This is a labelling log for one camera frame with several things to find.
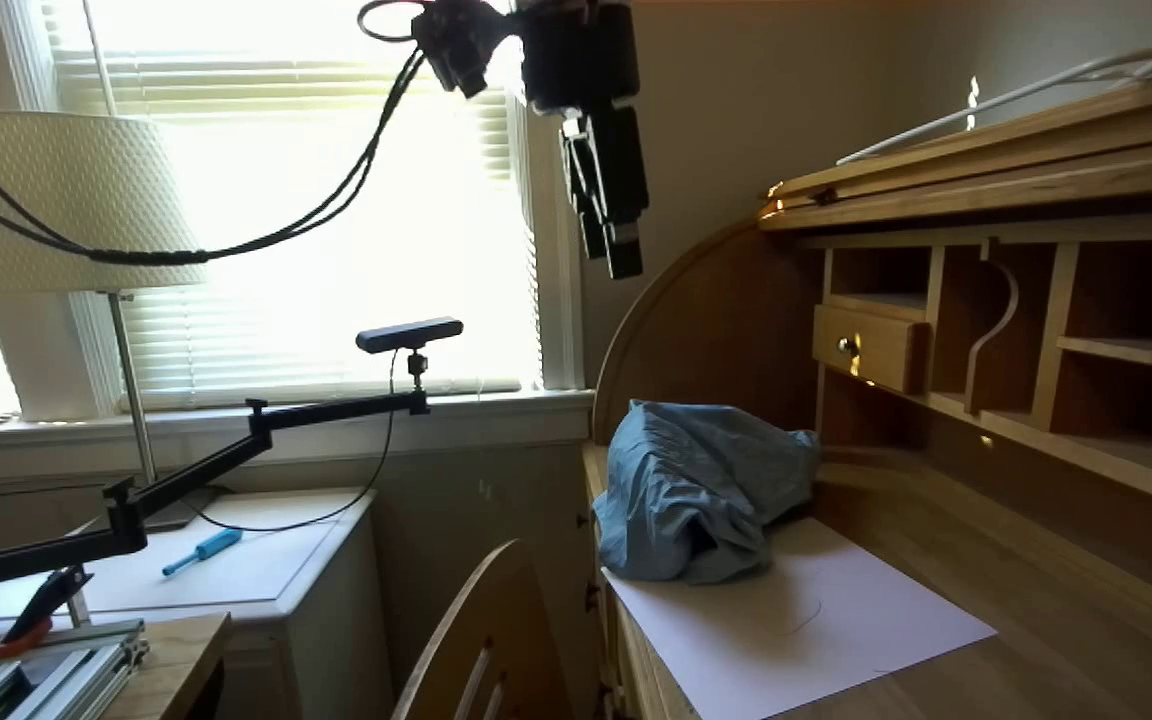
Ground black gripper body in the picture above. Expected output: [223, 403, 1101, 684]
[516, 0, 645, 121]

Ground small wooden drawer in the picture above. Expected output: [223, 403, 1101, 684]
[807, 301, 932, 402]

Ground white window blinds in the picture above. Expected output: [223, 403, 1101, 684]
[0, 0, 550, 423]

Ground blue cloth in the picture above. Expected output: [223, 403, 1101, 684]
[590, 398, 823, 589]

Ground wooden chair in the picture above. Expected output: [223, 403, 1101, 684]
[389, 536, 567, 720]

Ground white paper sheet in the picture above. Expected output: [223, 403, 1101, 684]
[597, 514, 1006, 720]

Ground white side table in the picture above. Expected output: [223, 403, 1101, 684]
[0, 481, 400, 720]

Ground blue screwdriver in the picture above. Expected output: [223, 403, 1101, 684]
[158, 523, 248, 580]

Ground white shade table lamp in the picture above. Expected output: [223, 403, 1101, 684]
[0, 107, 230, 534]

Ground wooden roll-top desk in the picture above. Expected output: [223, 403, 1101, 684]
[580, 65, 1152, 720]

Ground brown wooden table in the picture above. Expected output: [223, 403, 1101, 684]
[100, 611, 235, 720]

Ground red and black clamp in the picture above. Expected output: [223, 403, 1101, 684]
[0, 559, 97, 669]

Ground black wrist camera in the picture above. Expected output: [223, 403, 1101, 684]
[408, 0, 516, 101]

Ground black bar camera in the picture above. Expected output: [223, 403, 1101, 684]
[352, 315, 468, 359]

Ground thin black camera cable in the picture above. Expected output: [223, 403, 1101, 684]
[194, 354, 404, 536]

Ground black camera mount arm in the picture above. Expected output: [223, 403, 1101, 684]
[0, 347, 437, 603]

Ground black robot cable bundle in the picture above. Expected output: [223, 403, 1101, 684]
[0, 0, 434, 267]

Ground aluminium rail frame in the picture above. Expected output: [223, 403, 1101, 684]
[0, 615, 152, 720]

